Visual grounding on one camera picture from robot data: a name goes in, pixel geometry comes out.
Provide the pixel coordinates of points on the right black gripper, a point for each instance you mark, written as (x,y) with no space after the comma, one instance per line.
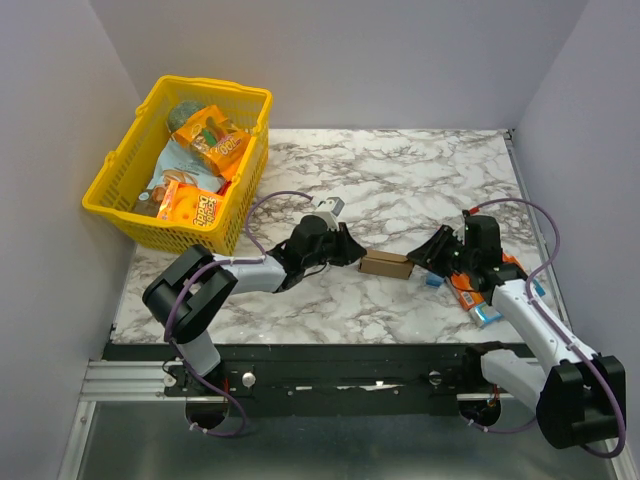
(447,251)

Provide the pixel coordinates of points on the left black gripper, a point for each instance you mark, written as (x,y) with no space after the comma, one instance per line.
(348,251)

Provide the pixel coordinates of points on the brown cardboard paper box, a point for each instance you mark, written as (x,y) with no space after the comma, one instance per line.
(386,264)

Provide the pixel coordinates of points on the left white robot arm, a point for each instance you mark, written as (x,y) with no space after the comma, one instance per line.
(186,297)

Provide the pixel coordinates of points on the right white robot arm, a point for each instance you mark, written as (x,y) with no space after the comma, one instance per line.
(576,394)

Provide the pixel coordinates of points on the orange snack box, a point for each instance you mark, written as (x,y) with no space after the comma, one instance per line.
(472,292)

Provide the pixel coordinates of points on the blue rectangular pack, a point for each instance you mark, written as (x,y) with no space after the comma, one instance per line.
(434,281)

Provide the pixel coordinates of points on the teal white small packet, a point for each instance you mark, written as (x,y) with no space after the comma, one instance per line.
(487,315)

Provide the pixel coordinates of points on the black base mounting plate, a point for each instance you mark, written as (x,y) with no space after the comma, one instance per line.
(355,380)

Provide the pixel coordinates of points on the orange sponge daddy package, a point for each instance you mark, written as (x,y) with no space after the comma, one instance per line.
(189,205)

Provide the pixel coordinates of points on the orange gummy candy bag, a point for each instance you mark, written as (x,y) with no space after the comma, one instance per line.
(212,136)

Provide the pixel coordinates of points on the light blue snack bag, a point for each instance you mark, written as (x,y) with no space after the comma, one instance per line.
(177,164)

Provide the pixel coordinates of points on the green round scouring pad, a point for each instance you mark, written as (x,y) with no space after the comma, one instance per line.
(181,113)

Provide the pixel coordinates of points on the yellow plastic basket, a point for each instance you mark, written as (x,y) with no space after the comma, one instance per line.
(127,169)

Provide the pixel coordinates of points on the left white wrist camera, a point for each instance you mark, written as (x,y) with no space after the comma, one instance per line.
(328,210)

